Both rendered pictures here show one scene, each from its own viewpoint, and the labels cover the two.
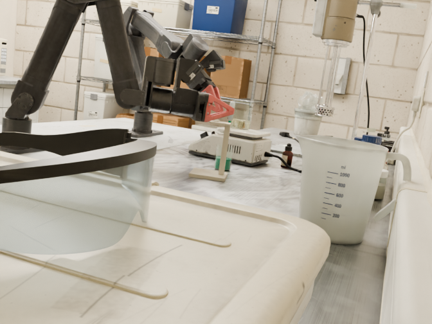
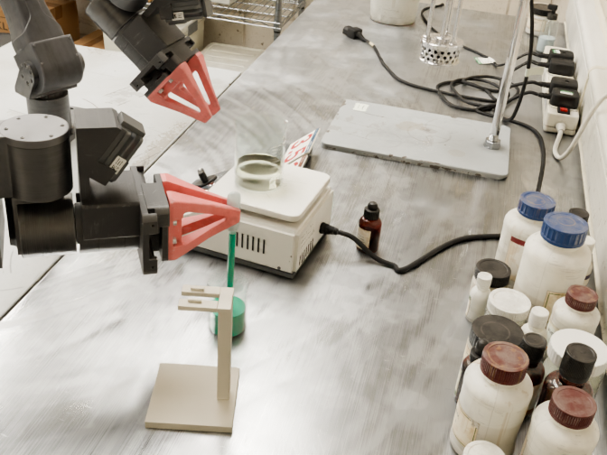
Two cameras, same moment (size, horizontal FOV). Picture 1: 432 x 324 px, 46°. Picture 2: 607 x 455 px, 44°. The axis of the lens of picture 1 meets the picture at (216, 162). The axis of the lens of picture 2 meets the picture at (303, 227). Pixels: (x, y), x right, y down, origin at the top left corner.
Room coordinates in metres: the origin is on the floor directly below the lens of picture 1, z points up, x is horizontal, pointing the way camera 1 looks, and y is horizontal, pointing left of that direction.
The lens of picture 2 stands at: (0.60, -0.02, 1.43)
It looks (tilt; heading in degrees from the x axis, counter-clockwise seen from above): 32 degrees down; 353
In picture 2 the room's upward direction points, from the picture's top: 5 degrees clockwise
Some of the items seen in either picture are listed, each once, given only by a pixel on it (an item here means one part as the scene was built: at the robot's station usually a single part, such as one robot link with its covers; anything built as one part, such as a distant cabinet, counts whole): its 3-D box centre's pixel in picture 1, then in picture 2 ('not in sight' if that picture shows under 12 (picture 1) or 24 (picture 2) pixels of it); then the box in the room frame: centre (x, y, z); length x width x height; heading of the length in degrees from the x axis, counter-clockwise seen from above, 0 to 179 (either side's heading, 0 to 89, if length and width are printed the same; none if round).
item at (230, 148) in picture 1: (223, 157); (227, 305); (1.24, -0.02, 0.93); 0.04 x 0.04 x 0.06
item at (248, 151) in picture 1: (233, 145); (249, 211); (1.42, -0.04, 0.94); 0.22 x 0.13 x 0.08; 64
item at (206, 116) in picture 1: (214, 108); (190, 211); (1.23, 0.02, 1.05); 0.09 x 0.07 x 0.07; 103
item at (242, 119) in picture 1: (240, 116); (257, 155); (1.40, -0.05, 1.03); 0.07 x 0.06 x 0.08; 137
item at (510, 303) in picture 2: not in sight; (505, 319); (1.22, -0.32, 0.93); 0.05 x 0.05 x 0.05
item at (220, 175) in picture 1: (212, 148); (194, 348); (1.13, 0.01, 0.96); 0.08 x 0.08 x 0.13; 85
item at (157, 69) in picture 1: (148, 80); (2, 186); (1.19, 0.18, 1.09); 0.12 x 0.09 x 0.12; 103
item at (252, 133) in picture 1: (243, 131); (270, 186); (1.41, -0.07, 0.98); 0.12 x 0.12 x 0.01; 64
